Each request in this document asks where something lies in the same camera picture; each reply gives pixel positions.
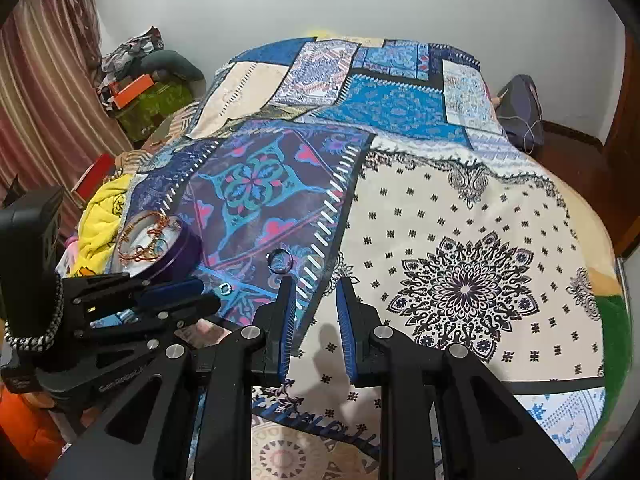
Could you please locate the grey bag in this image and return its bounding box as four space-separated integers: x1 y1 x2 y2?
496 74 546 154

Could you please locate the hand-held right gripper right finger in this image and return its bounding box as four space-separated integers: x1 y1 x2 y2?
335 276 579 480

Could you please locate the pile of clothes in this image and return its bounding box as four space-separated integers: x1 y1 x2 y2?
97 29 206 111

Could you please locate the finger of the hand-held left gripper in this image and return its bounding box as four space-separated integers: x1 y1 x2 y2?
66 274 204 312
74 293 223 347

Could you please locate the patchwork printed blanket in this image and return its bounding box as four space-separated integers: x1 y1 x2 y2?
125 35 609 480

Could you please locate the yellow cloth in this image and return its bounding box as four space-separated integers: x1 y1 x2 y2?
67 175 134 279

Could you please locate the wooden door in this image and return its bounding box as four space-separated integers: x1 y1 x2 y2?
602 22 640 257

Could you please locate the white cable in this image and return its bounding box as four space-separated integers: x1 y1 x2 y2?
500 87 545 154

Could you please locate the orange cloth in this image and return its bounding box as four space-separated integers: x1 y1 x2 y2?
0 384 67 477

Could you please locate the striped brown curtain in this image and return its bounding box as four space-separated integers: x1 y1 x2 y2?
0 0 137 197

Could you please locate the green blanket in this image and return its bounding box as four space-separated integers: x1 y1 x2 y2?
572 287 632 463

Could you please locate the wide metal ring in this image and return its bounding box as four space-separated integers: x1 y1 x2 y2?
268 248 294 275

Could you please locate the striped brown blanket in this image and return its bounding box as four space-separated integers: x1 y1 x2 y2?
134 104 202 162

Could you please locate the orange box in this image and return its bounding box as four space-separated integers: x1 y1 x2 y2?
110 74 155 110

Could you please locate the green patterned cloth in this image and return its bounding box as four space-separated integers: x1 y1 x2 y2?
117 80 196 142

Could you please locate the purple heart-shaped jewelry box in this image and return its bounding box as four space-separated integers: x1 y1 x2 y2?
116 210 204 284

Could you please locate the red box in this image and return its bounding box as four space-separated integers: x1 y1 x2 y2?
70 154 116 206

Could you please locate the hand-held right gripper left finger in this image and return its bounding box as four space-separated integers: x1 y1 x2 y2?
47 275 299 480

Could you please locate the copper wire bracelet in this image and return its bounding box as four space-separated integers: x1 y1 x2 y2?
118 212 182 262

